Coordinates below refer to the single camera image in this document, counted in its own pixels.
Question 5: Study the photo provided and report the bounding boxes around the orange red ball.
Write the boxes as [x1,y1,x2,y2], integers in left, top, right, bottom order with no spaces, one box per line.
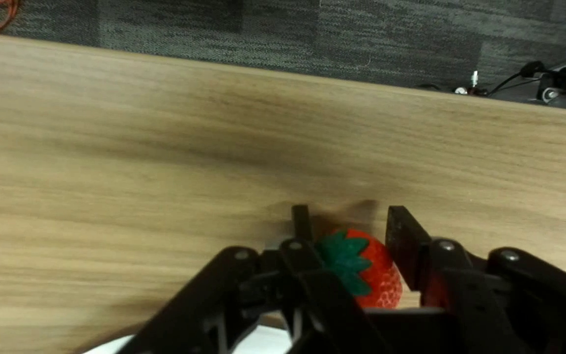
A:
[312,225,406,312]

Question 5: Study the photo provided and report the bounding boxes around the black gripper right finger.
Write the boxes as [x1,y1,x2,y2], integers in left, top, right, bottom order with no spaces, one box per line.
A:
[384,204,566,354]

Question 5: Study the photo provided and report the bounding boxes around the gray office chair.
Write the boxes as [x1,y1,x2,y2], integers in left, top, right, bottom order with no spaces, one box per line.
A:
[418,58,566,113]

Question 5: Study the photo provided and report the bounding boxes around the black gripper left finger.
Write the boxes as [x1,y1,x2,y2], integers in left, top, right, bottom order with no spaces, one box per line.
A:
[117,202,388,354]

